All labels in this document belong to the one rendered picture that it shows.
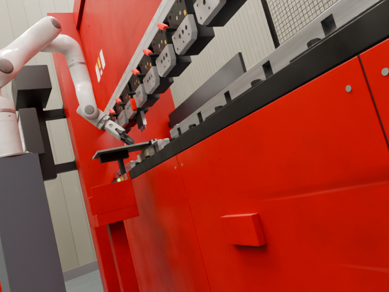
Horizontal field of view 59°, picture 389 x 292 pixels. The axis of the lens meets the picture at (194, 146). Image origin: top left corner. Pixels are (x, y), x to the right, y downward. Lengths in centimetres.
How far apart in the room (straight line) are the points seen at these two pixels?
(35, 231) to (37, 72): 178
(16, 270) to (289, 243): 101
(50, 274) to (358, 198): 116
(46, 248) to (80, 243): 353
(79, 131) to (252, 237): 208
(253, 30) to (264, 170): 446
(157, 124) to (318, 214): 231
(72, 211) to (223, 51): 318
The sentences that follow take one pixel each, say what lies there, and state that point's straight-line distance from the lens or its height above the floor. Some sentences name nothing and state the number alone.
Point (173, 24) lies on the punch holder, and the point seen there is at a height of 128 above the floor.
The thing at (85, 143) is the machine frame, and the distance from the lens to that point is 270.
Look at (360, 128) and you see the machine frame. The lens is 55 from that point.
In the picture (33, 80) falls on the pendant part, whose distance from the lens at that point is 298.
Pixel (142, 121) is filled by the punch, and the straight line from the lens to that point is 185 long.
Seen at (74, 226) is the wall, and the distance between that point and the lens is 496.
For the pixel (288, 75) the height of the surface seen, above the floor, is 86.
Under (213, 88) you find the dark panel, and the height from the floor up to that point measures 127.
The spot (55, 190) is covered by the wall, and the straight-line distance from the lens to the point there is 494.
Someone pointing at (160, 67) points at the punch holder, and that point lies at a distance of 143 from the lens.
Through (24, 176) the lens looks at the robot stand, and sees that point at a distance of 147.
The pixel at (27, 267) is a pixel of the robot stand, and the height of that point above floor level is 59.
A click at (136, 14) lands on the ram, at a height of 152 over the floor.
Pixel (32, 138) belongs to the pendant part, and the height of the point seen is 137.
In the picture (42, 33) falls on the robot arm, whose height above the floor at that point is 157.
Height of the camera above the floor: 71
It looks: 7 degrees up
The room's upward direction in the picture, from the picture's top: 15 degrees counter-clockwise
